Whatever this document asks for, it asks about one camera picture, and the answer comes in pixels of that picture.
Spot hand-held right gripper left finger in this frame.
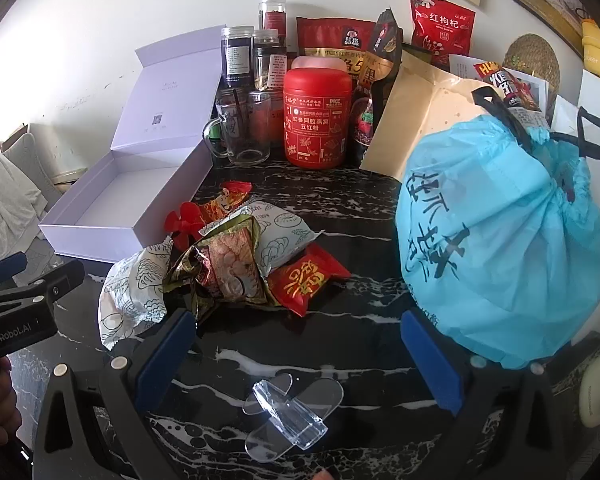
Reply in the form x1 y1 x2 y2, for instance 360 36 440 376
32 308 198 480

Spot red plastic fan toy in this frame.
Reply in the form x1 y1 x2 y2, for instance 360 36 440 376
164 201 206 251

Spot beige vented cover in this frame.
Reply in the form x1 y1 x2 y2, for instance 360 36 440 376
50 169 88 196

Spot purple jar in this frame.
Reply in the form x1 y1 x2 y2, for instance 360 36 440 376
221 25 255 86

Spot jar of pale slices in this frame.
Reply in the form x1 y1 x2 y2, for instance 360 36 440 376
252 29 287 92

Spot white paper bag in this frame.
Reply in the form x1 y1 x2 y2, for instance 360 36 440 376
550 70 600 161

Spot glass mug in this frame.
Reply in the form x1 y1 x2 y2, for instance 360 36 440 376
202 91 272 166

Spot clear acrylic stand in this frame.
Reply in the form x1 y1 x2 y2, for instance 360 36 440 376
242 374 343 461

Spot red candy packet gold print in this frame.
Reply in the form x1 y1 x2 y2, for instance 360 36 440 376
266 246 352 317

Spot dark red berry pouch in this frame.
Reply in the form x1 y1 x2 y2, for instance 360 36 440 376
352 85 396 166

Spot red goji berry packet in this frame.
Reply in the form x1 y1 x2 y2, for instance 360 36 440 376
410 0 476 58

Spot red oat pouch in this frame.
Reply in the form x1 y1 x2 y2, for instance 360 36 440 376
296 16 378 86

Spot white patterned snack packet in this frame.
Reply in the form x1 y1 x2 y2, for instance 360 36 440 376
200 201 326 281
98 240 173 351

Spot black red snack packet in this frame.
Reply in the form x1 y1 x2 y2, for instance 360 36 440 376
472 57 551 126

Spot green gold snack packet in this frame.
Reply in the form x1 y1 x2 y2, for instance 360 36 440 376
162 220 271 321

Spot round woven mat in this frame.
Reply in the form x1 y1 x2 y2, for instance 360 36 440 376
502 34 561 101

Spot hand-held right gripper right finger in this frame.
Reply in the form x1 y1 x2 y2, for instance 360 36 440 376
400 309 576 480

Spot red packet cartoon figure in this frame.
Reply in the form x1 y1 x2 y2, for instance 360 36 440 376
197 180 253 223

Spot kraft paper envelope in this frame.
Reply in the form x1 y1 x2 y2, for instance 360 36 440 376
360 49 511 181

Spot tall jar red contents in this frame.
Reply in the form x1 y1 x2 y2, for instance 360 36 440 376
259 0 287 46

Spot black gold oat pouch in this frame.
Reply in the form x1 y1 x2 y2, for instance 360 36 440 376
357 8 405 106

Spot red canister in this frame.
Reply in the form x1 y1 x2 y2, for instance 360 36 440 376
283 67 353 168

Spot light grey garment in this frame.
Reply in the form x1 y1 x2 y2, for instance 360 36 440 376
0 147 46 246

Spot blue plastic drawstring bag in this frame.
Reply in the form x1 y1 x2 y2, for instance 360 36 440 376
395 85 600 370

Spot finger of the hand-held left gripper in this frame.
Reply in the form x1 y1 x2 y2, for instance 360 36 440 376
0 252 28 288
0 259 87 311

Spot framed wall picture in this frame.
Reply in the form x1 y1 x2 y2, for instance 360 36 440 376
507 0 588 58

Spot grey chair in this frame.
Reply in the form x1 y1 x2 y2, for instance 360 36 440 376
0 132 51 261

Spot lavender gift box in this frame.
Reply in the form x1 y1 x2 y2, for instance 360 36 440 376
38 24 228 264

